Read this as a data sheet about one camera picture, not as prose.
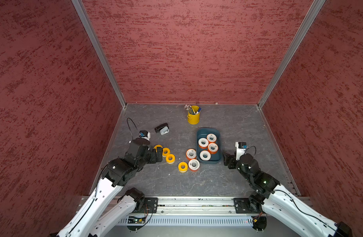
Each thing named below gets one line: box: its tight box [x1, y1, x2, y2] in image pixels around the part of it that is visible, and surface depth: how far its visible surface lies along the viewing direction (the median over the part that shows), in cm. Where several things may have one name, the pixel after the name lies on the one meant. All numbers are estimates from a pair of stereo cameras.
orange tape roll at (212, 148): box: [207, 142, 219, 155], surface depth 95 cm
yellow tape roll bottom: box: [178, 161, 188, 173], surface depth 87 cm
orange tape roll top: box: [206, 133, 218, 144], surface depth 100 cm
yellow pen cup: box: [186, 105, 201, 125], surface depth 106 cm
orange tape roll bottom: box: [188, 158, 201, 173], surface depth 88 cm
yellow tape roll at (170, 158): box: [165, 153, 176, 164], surface depth 91 cm
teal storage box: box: [196, 127, 223, 164], surface depth 99 cm
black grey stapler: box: [154, 122, 170, 136], surface depth 104 cm
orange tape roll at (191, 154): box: [185, 148, 197, 161], surface depth 93 cm
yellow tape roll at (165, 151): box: [162, 147, 171, 158], surface depth 94 cm
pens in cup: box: [184, 104, 202, 115], surface depth 105 cm
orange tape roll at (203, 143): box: [198, 137, 209, 150], surface depth 97 cm
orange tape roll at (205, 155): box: [199, 150, 212, 161], surface depth 92 cm
